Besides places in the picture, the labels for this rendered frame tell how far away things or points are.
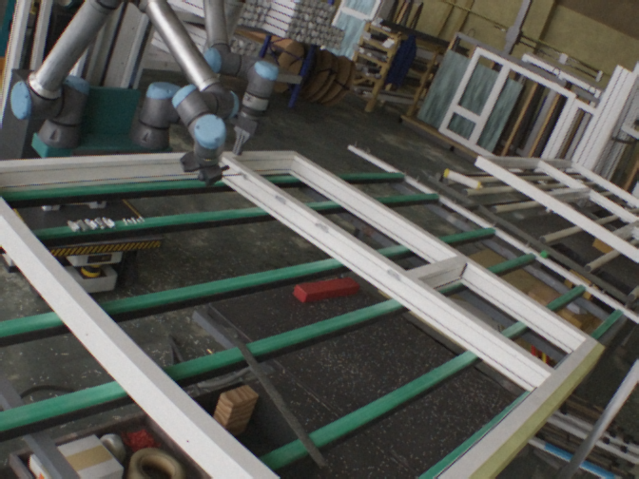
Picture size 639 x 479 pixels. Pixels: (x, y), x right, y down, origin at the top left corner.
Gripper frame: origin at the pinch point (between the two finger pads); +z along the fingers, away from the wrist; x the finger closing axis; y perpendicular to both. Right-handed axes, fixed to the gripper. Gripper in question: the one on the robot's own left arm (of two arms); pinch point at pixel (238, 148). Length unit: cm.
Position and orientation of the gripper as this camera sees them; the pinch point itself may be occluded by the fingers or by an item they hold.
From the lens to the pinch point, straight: 253.0
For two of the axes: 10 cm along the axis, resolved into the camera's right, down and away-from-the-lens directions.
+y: -5.9, 1.1, -8.0
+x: 7.3, 5.0, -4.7
